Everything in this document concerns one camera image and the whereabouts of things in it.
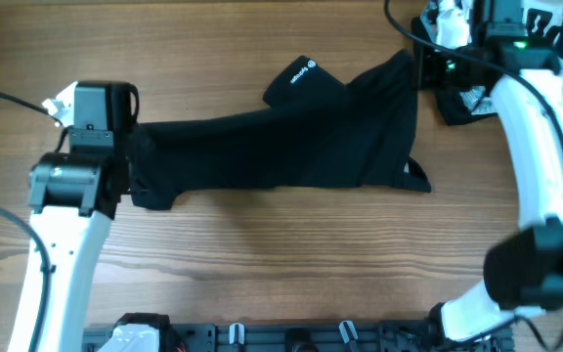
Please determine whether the black t-shirt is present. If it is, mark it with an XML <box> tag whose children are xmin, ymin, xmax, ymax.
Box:
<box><xmin>131</xmin><ymin>50</ymin><xmax>432</xmax><ymax>211</ymax></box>

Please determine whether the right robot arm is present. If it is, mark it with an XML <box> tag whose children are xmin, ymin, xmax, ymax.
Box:
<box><xmin>416</xmin><ymin>37</ymin><xmax>563</xmax><ymax>348</ymax></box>

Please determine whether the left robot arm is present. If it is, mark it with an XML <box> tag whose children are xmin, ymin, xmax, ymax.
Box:
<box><xmin>8</xmin><ymin>81</ymin><xmax>140</xmax><ymax>351</ymax></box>

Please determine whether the black folded garment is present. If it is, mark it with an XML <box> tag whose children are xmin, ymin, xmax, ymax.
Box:
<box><xmin>411</xmin><ymin>17</ymin><xmax>496</xmax><ymax>126</ymax></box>

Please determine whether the grey striped garment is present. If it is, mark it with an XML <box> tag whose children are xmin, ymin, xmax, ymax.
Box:
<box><xmin>420</xmin><ymin>0</ymin><xmax>498</xmax><ymax>116</ymax></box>

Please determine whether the white printed t-shirt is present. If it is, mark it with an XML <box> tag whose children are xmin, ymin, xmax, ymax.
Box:
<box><xmin>420</xmin><ymin>0</ymin><xmax>563</xmax><ymax>49</ymax></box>

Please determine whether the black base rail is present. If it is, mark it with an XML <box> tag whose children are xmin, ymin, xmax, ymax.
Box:
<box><xmin>79</xmin><ymin>320</ymin><xmax>515</xmax><ymax>352</ymax></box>

